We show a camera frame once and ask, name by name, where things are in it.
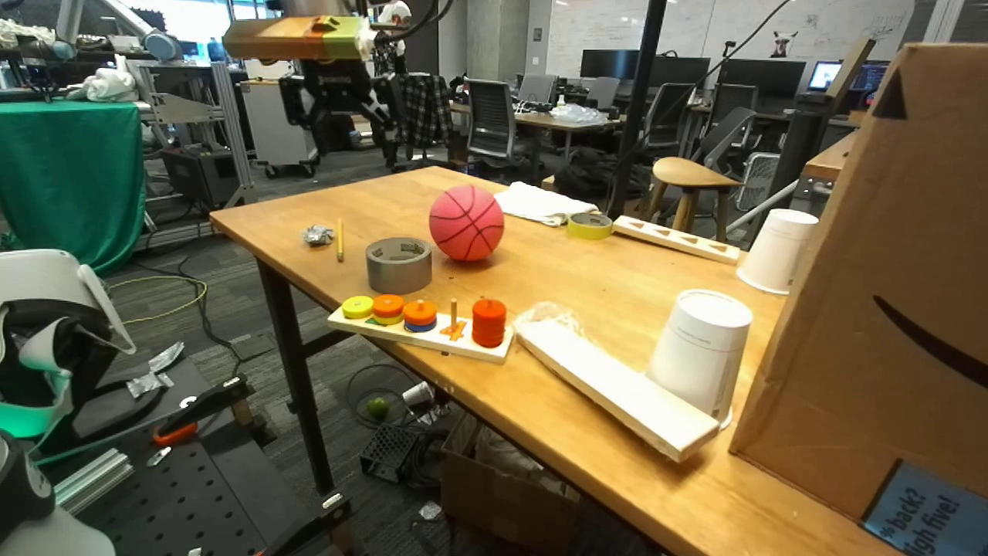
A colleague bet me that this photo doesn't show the tall white paper cup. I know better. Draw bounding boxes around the tall white paper cup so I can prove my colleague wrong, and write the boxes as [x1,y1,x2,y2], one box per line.
[644,288,755,421]

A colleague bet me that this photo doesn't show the tall orange ring stack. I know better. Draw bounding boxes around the tall orange ring stack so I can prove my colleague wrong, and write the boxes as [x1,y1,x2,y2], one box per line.
[470,297,509,349]

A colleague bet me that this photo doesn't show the white board in plastic wrap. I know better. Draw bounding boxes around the white board in plastic wrap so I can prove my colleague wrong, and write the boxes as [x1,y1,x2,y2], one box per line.
[514,304,721,462]

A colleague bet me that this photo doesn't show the grey office chair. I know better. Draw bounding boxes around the grey office chair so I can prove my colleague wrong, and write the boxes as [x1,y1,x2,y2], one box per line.
[465,77,518,162]

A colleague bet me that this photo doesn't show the green cloth covered table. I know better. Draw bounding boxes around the green cloth covered table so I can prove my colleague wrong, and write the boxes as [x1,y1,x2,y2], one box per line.
[0,98,149,275]

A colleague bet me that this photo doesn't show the person in plaid shirt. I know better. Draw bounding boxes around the person in plaid shirt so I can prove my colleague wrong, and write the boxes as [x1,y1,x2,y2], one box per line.
[369,0,458,166]

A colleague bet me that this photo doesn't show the flat orange stacking ring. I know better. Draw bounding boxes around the flat orange stacking ring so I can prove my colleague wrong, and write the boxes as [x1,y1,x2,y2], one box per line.
[369,292,407,323]

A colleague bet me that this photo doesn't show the white rolling cabinet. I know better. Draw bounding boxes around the white rolling cabinet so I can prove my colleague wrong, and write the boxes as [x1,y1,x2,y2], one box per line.
[241,77,322,179]

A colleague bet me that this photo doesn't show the wide black computer monitor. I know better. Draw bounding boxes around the wide black computer monitor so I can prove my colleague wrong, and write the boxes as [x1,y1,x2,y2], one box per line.
[576,47,713,89]

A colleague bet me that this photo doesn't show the orange ring on blue ring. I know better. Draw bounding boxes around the orange ring on blue ring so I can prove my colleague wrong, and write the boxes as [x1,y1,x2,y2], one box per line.
[400,297,438,333]

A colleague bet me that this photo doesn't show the white black teal device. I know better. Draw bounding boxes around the white black teal device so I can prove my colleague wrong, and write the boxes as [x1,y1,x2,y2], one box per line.
[0,243,139,556]

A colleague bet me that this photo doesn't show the white paper sheets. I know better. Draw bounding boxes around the white paper sheets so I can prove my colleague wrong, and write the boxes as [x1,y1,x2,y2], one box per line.
[490,179,598,228]

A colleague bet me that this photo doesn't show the silver hand tool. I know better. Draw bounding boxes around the silver hand tool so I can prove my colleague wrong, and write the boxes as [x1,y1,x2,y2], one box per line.
[125,339,187,397]

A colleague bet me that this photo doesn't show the black table leg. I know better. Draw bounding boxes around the black table leg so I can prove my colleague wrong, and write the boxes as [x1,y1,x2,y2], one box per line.
[252,257,335,496]

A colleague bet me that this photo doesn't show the round wooden stool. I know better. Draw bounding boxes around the round wooden stool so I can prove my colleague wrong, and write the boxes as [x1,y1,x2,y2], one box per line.
[644,155,742,236]

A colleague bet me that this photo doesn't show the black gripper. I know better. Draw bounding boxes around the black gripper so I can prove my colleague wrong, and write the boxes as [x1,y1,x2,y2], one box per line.
[306,59,364,119]

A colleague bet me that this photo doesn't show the short white paper cup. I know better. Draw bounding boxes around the short white paper cup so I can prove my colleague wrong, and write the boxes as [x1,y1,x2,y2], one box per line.
[736,208,822,301]

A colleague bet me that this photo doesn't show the grey duct tape roll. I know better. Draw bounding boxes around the grey duct tape roll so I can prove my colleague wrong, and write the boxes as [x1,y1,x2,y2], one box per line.
[364,236,434,297]

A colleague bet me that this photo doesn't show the black vertical pole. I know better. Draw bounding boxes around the black vertical pole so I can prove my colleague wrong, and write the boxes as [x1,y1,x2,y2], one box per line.
[615,0,672,217]

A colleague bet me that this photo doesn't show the orange mini basketball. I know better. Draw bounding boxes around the orange mini basketball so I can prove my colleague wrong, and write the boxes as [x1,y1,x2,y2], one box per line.
[426,181,505,266]

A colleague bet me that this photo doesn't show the brown cardboard shipping box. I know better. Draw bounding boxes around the brown cardboard shipping box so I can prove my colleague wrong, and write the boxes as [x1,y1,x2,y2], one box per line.
[725,41,988,556]

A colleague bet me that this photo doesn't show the orange handled tool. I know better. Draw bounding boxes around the orange handled tool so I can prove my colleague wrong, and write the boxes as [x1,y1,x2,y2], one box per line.
[152,421,201,449]

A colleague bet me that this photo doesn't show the aluminium extrusion bar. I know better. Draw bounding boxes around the aluminium extrusion bar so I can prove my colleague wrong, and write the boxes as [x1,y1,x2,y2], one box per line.
[49,449,136,515]

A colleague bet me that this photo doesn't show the yellow green small bowl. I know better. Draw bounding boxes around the yellow green small bowl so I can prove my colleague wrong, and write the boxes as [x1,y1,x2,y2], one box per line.
[563,211,616,240]

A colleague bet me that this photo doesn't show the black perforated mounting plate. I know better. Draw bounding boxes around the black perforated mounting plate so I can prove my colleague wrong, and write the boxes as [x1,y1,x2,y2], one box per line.
[96,413,349,556]

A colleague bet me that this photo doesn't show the cardboard box under table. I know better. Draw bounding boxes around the cardboard box under table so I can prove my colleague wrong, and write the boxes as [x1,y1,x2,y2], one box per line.
[443,450,581,556]

